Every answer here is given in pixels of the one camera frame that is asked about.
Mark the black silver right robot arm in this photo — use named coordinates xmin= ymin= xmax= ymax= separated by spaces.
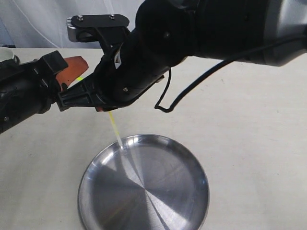
xmin=57 ymin=0 xmax=307 ymax=113

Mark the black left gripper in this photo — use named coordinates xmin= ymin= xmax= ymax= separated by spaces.
xmin=0 ymin=51 xmax=89 ymax=133

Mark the round metal plate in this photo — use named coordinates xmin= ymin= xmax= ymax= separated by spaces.
xmin=78 ymin=134 xmax=210 ymax=230

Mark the thin yellow straw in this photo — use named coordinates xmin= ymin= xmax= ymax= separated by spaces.
xmin=76 ymin=77 xmax=125 ymax=150

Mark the white backdrop curtain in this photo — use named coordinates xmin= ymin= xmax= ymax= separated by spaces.
xmin=0 ymin=0 xmax=142 ymax=48

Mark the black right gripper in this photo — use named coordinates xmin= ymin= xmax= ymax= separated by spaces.
xmin=57 ymin=51 xmax=170 ymax=112

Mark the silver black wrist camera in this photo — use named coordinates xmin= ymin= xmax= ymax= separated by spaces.
xmin=66 ymin=14 xmax=130 ymax=53

